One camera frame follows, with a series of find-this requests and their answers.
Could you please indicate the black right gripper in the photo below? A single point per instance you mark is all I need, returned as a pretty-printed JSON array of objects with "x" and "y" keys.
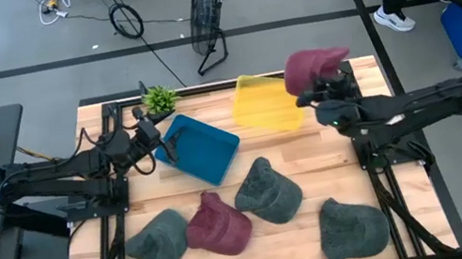
[{"x": 334, "y": 91}]

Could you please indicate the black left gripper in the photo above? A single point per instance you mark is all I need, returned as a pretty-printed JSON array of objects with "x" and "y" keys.
[{"x": 147, "y": 137}]

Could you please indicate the maroon knit cap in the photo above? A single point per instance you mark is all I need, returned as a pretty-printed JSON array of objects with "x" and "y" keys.
[
  {"x": 217, "y": 227},
  {"x": 306, "y": 68}
]

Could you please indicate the blue plastic bin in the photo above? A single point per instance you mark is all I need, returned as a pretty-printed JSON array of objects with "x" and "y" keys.
[{"x": 204, "y": 151}]

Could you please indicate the yellow translucent plastic bin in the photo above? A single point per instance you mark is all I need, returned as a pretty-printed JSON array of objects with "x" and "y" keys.
[{"x": 262, "y": 105}]

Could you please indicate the dark green knit cap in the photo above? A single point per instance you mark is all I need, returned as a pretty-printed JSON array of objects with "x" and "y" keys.
[
  {"x": 266, "y": 192},
  {"x": 160, "y": 244},
  {"x": 351, "y": 232}
]

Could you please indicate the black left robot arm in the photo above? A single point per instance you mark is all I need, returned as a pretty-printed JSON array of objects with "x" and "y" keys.
[{"x": 52, "y": 168}]

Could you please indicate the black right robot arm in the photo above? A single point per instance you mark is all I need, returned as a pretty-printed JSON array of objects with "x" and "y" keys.
[{"x": 422, "y": 103}]

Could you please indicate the green potted plant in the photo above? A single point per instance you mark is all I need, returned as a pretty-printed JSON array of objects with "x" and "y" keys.
[{"x": 159, "y": 99}]

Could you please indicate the black floor fan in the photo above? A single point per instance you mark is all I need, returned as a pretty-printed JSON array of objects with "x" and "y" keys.
[{"x": 203, "y": 15}]

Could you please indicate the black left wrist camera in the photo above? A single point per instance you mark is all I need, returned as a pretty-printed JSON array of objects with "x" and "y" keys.
[{"x": 138, "y": 113}]

